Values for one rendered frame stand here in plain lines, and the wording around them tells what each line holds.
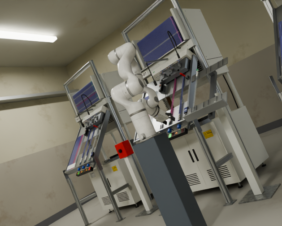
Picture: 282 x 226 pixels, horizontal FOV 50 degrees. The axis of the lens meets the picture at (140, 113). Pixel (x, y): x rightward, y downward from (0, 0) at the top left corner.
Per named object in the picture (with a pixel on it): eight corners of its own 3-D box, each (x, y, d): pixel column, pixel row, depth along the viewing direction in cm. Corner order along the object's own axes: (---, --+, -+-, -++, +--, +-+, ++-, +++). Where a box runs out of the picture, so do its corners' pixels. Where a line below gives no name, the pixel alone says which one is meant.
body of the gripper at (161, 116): (149, 117, 233) (160, 123, 238) (158, 113, 226) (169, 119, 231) (150, 110, 237) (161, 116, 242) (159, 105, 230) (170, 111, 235)
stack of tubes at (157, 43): (182, 41, 278) (170, 15, 280) (146, 66, 314) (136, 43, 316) (190, 41, 287) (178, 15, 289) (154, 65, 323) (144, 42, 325)
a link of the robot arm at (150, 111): (157, 102, 230) (149, 108, 236) (144, 94, 224) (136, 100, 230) (156, 111, 225) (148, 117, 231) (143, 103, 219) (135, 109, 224)
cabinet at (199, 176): (243, 189, 254) (212, 121, 259) (183, 200, 303) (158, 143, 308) (271, 162, 300) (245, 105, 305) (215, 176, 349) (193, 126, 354)
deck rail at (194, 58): (192, 123, 240) (187, 119, 238) (190, 123, 242) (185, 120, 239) (197, 57, 279) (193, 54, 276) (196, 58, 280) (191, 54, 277)
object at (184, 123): (190, 123, 242) (184, 119, 239) (139, 145, 288) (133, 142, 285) (190, 122, 243) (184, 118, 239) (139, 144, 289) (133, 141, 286)
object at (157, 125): (188, 120, 241) (185, 119, 240) (137, 143, 288) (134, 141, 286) (190, 102, 252) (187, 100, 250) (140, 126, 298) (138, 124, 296)
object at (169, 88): (193, 86, 262) (189, 83, 260) (145, 112, 309) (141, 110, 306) (196, 58, 280) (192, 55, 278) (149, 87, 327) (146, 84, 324)
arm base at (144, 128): (154, 136, 190) (142, 110, 191) (131, 146, 199) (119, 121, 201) (167, 131, 206) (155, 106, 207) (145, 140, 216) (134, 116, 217)
